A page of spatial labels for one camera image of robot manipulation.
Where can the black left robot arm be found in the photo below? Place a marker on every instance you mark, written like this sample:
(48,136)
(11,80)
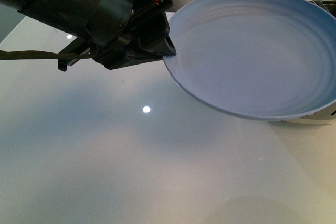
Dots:
(113,33)

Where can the light blue plate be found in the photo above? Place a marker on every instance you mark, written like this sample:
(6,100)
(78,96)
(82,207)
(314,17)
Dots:
(255,59)

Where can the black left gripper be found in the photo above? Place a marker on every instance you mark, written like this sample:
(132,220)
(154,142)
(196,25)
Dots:
(146,39)

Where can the white chrome toaster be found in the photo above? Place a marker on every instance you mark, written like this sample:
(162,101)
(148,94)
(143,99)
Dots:
(315,3)

